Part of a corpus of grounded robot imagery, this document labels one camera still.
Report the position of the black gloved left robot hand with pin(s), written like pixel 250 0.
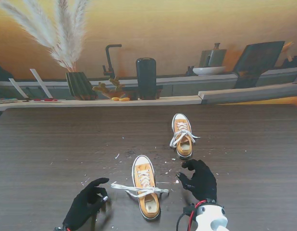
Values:
pixel 86 204

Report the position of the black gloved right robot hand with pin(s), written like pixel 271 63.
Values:
pixel 202 183

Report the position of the yellow sneaker with spread lace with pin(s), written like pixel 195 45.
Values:
pixel 151 209

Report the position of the grey shelf plank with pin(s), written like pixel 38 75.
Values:
pixel 247 95

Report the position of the light wooden shelf plank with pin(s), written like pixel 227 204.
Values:
pixel 139 102

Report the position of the orange fruit pieces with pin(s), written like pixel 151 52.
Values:
pixel 122 98

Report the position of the white bowl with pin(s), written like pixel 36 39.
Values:
pixel 208 71

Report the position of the dark ribbed vase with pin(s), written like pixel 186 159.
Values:
pixel 78 86

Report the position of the black cylindrical canister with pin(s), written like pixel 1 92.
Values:
pixel 146 77

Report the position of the grey metal kettle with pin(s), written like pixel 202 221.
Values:
pixel 214 57

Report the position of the long white slanted slat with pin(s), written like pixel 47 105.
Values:
pixel 40 83

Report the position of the short white slanted slat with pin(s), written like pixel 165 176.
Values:
pixel 17 87

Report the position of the dark slanted board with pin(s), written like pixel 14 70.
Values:
pixel 259 55

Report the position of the black kitchen faucet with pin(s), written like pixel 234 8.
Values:
pixel 108 60

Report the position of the white pampas grass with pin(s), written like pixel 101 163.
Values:
pixel 66 48

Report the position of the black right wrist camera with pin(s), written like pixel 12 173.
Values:
pixel 189 209

